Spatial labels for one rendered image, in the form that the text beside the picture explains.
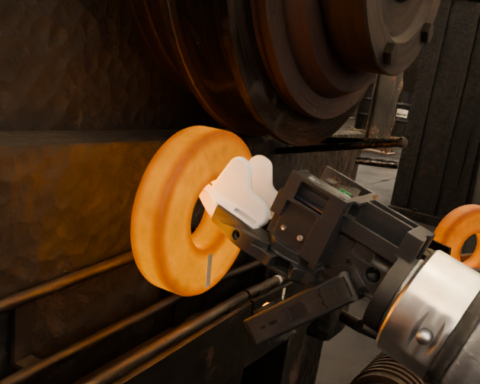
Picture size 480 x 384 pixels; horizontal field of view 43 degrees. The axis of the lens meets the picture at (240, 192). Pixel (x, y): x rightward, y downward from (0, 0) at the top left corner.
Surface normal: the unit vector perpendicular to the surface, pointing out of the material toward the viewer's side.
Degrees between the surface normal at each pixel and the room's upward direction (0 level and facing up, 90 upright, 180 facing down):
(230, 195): 89
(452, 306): 57
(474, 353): 77
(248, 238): 90
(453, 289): 41
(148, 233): 97
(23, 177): 90
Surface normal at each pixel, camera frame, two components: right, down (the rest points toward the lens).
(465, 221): 0.39, 0.25
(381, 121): -0.52, 0.09
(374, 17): 0.84, 0.24
